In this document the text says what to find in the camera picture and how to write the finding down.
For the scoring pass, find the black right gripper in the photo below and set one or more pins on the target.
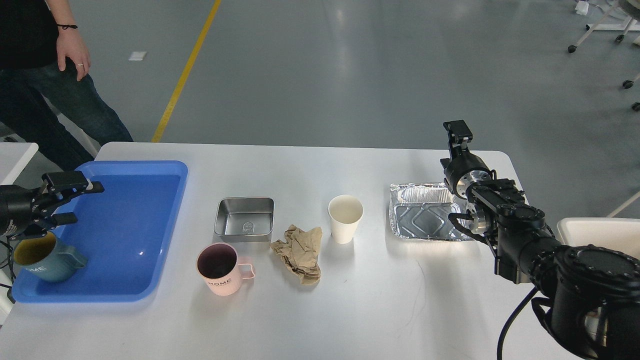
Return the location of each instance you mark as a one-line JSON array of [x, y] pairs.
[[462, 168]]

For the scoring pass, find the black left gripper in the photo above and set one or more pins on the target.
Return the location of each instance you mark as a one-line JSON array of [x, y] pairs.
[[17, 213]]

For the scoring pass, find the pink mug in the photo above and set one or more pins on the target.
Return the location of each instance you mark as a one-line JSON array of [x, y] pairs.
[[223, 269]]

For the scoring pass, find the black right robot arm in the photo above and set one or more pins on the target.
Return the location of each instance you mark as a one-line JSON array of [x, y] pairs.
[[586, 297]]

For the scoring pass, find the person's left hand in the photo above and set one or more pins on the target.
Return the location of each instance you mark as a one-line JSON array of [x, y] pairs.
[[72, 52]]

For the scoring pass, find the teal mug yellow inside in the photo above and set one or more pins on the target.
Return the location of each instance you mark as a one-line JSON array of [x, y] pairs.
[[49, 258]]

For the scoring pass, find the white side table left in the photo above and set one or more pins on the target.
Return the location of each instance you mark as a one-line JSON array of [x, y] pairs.
[[14, 157]]

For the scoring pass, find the blue plastic tray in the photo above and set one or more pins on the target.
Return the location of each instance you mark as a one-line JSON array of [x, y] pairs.
[[125, 233]]

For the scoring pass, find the aluminium foil tray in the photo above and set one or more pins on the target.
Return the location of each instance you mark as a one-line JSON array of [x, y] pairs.
[[419, 211]]

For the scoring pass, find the white paper cup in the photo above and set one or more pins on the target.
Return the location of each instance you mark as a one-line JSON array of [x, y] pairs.
[[345, 213]]

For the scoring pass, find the standing person dark clothes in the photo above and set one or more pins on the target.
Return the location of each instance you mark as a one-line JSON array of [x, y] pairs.
[[32, 85]]

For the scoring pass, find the paper scrap on floor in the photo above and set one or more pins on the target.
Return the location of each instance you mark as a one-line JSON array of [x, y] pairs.
[[137, 56]]

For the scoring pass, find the square steel tray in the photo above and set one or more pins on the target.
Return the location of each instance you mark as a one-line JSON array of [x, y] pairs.
[[245, 219]]

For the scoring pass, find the white bin right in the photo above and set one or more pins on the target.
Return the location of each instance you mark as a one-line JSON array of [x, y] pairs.
[[618, 234]]

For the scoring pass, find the crumpled brown paper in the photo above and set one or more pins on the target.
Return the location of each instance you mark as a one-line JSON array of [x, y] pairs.
[[299, 251]]

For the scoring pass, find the white wheeled rack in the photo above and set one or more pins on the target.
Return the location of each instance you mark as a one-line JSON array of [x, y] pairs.
[[630, 22]]

